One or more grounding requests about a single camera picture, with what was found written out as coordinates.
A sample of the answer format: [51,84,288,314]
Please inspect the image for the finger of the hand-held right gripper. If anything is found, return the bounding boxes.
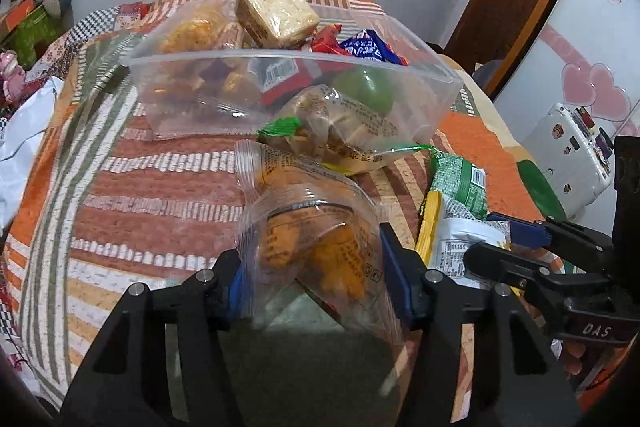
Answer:
[462,241,615,333]
[486,213,615,277]

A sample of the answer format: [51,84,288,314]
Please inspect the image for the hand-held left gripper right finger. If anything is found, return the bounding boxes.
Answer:
[378,222,583,427]

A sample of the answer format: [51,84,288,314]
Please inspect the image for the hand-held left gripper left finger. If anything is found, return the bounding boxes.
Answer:
[57,249,247,427]

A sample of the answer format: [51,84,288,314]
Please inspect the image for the white and yellow snack packet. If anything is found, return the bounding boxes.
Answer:
[415,191,512,280]

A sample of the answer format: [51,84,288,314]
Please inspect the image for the clear bag of orange snacks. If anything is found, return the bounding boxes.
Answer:
[234,139,402,349]

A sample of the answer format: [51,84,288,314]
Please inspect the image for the clear plastic container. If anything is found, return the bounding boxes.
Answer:
[122,13,463,144]

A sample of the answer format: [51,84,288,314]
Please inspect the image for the red snack packet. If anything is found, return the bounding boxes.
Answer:
[259,57,327,106]

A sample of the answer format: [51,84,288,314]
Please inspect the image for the blue snack packet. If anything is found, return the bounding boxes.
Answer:
[339,29,409,68]

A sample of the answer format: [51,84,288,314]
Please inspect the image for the square cracker sandwich packet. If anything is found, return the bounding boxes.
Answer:
[235,0,321,50]

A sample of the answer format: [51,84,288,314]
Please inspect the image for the person's right hand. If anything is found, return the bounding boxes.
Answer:
[557,338,589,378]

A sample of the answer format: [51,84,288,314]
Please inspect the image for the green snack packet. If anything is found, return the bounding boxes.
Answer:
[429,153,489,222]

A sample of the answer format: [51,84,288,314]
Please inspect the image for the white suitcase with stickers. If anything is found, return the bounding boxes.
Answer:
[520,103,617,219]

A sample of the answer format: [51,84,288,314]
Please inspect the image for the striped patchwork blanket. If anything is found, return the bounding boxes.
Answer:
[0,0,617,427]

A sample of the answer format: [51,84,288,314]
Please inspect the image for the clear cookie bag green corner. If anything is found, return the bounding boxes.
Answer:
[256,87,437,176]

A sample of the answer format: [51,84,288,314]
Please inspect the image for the green round ball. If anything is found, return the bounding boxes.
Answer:
[331,67,395,118]

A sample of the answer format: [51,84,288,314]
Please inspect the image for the wardrobe sliding door pink hearts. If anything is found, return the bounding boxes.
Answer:
[492,0,640,148]

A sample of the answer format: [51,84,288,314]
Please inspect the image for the small red wrapper packet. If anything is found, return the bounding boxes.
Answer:
[300,24,344,56]

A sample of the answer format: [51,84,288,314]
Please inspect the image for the white cloth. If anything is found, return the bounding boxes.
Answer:
[0,76,60,230]

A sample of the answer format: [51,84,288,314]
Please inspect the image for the orange fried snack packet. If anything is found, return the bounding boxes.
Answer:
[159,6,227,54]

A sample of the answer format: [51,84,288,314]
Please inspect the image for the checkered floral quilt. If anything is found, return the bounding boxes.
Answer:
[27,1,152,75]

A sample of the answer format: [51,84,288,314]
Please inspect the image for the pink doll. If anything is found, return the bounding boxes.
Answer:
[0,49,27,104]

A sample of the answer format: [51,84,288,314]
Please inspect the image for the green cardboard box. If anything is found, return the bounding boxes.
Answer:
[0,14,65,72]

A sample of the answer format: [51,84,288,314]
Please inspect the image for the orange cardboard box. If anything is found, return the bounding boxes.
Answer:
[0,2,51,38]

